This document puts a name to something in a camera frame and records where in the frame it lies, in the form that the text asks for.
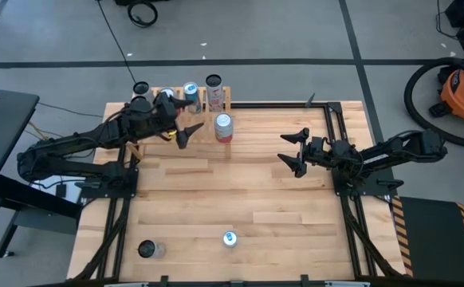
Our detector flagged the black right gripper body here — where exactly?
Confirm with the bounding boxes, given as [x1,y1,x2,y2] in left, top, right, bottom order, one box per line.
[301,136,335,171]

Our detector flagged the blue silver Red Bull can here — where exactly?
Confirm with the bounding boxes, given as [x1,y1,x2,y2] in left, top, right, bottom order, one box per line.
[222,230,239,249]
[182,81,203,115]

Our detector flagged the wooden slatted shelf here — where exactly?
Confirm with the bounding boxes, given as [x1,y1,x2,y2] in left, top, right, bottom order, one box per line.
[126,85,233,160]

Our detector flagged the thin black floor cable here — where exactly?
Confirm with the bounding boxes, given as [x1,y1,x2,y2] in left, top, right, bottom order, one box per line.
[36,102,104,119]

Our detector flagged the white Celsius tropical can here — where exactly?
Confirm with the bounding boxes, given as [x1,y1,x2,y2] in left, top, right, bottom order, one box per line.
[137,238,167,260]
[132,81,153,100]

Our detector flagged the white Celsius Peach Vibe can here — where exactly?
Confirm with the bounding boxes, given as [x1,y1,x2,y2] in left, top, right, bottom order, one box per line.
[205,73,226,113]

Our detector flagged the black mat hazard stripes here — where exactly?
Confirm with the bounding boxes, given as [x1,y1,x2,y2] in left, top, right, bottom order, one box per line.
[391,195,464,285]

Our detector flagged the long black floor cable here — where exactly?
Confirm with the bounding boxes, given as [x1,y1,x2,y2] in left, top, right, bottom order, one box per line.
[96,0,140,85]

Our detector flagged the white panel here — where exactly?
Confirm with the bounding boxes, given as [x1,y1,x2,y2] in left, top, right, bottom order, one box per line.
[32,175,84,204]

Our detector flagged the black desk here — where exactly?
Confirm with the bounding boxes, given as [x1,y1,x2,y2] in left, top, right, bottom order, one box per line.
[0,88,84,260]

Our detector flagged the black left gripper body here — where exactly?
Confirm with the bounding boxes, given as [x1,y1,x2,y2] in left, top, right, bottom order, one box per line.
[151,92,179,135]

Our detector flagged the black coiled cable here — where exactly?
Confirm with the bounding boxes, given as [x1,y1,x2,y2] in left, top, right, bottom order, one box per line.
[126,0,159,29]

